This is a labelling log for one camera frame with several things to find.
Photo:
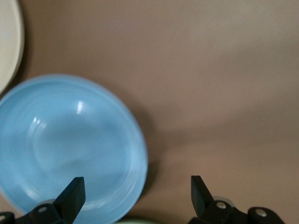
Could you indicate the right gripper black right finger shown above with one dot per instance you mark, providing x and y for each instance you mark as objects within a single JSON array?
[{"x": 203, "y": 205}]

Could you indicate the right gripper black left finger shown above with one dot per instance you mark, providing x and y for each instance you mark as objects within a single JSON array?
[{"x": 67, "y": 205}]

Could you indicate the blue plate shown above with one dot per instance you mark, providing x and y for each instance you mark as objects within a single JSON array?
[{"x": 70, "y": 140}]

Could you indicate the light green plate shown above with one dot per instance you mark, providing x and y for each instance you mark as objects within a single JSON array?
[{"x": 135, "y": 221}]

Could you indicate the beige plate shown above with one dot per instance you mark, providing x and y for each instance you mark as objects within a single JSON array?
[{"x": 9, "y": 42}]

